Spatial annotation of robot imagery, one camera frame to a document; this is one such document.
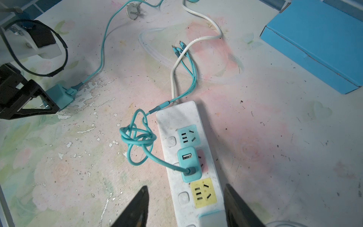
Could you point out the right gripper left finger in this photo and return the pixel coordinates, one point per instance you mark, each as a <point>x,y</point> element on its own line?
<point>136,213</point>

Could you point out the white multicolour power strip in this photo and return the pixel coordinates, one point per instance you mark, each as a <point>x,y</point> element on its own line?
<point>199,203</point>

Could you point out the light blue box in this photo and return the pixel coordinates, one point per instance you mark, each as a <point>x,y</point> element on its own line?
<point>322,39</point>

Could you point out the teal square charger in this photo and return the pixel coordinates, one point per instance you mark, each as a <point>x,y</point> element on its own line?
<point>64,96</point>

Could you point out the teal plug adapter with prongs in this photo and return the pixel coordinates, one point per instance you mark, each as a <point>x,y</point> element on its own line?
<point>138,132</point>

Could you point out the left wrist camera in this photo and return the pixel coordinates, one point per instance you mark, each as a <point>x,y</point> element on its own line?
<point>25,38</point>

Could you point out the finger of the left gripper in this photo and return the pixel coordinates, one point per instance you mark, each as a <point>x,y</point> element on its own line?
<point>16,92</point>

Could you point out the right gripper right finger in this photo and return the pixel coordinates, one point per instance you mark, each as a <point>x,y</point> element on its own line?
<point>238,213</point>

